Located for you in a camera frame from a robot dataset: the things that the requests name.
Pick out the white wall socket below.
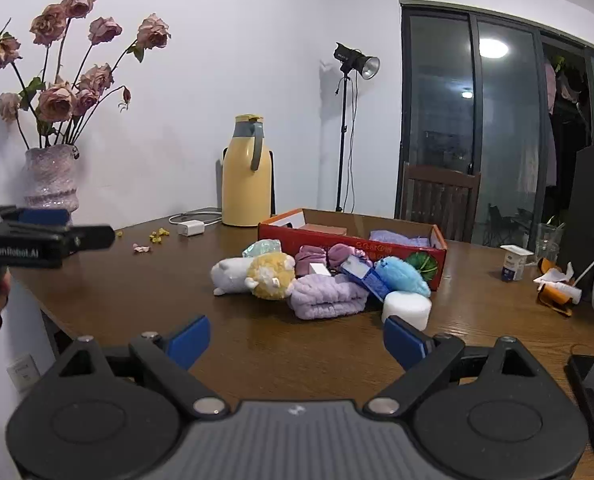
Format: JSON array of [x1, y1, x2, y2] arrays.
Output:
[[6, 353, 41, 394]]

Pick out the light green soft pouch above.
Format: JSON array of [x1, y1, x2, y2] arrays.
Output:
[[241, 239, 282, 260]]

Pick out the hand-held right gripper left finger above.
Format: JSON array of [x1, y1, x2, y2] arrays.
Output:
[[57, 315, 230, 421]]

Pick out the lilac cloth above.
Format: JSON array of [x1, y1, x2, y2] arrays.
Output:
[[369, 229, 431, 249]]

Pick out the white plush toy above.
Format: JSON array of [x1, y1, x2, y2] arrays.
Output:
[[210, 256, 259, 296]]

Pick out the yellow thermos jug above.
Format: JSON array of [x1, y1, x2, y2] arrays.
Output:
[[221, 114, 273, 228]]

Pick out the yellow plush toy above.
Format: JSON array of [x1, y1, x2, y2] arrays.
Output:
[[246, 252, 297, 301]]

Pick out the bunch of dried pink roses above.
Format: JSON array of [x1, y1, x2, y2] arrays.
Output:
[[0, 0, 172, 150]]

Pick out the white charger with cable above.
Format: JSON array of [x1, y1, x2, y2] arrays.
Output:
[[169, 209, 223, 237]]

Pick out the black monitor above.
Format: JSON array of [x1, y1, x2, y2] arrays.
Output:
[[558, 119, 594, 281]]

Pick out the hanging clothes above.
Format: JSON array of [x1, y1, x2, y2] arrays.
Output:
[[543, 55, 590, 186]]

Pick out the studio light on stand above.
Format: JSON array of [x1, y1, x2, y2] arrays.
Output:
[[333, 42, 381, 213]]

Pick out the pink pad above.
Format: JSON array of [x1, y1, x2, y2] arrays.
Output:
[[299, 223, 348, 237]]

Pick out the white foam sponge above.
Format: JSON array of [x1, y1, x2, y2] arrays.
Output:
[[380, 290, 433, 332]]

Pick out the glass sliding door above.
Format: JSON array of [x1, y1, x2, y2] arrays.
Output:
[[394, 0, 594, 248]]

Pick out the pink textured vase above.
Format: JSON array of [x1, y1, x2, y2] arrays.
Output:
[[24, 144, 81, 224]]

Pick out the red cardboard box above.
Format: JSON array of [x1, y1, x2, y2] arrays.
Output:
[[257, 208, 448, 292]]

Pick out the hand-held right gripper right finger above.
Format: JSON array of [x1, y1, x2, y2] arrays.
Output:
[[364, 316, 548, 418]]

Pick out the wooden chair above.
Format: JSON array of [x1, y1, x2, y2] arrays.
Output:
[[400, 161, 482, 244]]

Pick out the clear drinking glass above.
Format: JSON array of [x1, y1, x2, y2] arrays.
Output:
[[534, 222, 566, 264]]

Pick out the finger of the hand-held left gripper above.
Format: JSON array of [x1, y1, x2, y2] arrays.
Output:
[[17, 207, 72, 226], [70, 225, 116, 252]]

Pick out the blue plush toy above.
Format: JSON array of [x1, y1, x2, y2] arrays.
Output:
[[374, 256, 432, 297]]

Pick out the purple towel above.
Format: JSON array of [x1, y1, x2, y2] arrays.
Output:
[[289, 274, 371, 321]]

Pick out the blue tissue packet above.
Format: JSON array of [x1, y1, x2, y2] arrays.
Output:
[[339, 254, 393, 304]]

